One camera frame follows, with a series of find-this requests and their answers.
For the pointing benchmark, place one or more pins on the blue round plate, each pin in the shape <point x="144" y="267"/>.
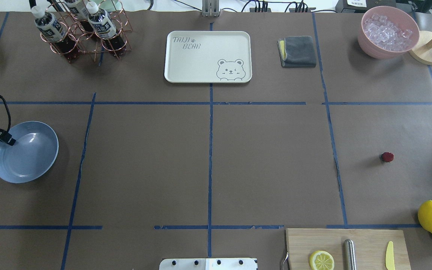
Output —
<point x="34" y="152"/>

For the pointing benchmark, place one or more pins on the red strawberry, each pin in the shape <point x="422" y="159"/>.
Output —
<point x="387" y="157"/>

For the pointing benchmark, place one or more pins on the dark tea bottle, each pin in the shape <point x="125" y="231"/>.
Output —
<point x="103" y="25"/>
<point x="80" y="13"/>
<point x="54" y="32"/>

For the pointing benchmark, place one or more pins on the cream bear tray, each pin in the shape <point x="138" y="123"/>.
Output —
<point x="208" y="57"/>

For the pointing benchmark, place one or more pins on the grey folded cloth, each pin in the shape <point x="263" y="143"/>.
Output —
<point x="297" y="52"/>

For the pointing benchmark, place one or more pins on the lemon half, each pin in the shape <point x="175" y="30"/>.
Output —
<point x="321" y="260"/>

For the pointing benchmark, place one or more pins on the wooden cutting board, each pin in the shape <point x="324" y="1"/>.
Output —
<point x="367" y="246"/>

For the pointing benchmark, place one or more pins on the pink bowl of ice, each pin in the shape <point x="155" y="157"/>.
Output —
<point x="386" y="32"/>

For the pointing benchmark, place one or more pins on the yellow plastic knife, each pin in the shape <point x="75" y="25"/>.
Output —
<point x="389" y="256"/>

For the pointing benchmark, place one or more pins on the copper wire bottle rack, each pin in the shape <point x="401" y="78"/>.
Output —
<point x="80" y="39"/>

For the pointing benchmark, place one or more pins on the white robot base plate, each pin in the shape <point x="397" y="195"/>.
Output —
<point x="209" y="264"/>

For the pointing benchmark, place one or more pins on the steel knife handle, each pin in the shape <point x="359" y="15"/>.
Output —
<point x="350" y="258"/>

